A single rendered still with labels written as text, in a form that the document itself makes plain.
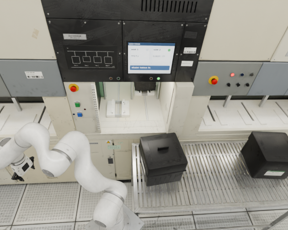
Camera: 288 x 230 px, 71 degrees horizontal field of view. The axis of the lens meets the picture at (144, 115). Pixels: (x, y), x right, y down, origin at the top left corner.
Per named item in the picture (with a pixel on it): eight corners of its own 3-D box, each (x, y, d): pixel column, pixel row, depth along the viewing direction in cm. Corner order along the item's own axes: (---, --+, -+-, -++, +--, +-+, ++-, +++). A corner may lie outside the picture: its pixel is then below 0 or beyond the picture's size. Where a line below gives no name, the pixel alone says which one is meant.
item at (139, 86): (133, 93, 210) (133, 66, 188) (132, 82, 224) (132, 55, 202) (156, 93, 212) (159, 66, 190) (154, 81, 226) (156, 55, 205)
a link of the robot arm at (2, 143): (14, 166, 110) (27, 153, 117) (4, 151, 101) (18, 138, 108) (2, 161, 112) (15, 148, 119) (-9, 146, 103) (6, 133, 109)
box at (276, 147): (251, 179, 161) (266, 161, 143) (239, 149, 182) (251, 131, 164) (286, 180, 162) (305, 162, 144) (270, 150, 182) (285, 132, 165)
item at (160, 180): (139, 156, 171) (139, 143, 159) (170, 151, 176) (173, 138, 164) (146, 187, 151) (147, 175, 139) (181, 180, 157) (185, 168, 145)
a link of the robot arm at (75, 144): (104, 215, 109) (118, 188, 120) (121, 218, 103) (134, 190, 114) (42, 152, 85) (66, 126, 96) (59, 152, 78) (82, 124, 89)
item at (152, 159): (146, 178, 140) (148, 168, 131) (138, 144, 161) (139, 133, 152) (186, 170, 146) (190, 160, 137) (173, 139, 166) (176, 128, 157)
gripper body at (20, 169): (15, 168, 112) (23, 178, 120) (29, 154, 119) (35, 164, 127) (4, 163, 114) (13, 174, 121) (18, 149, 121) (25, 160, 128)
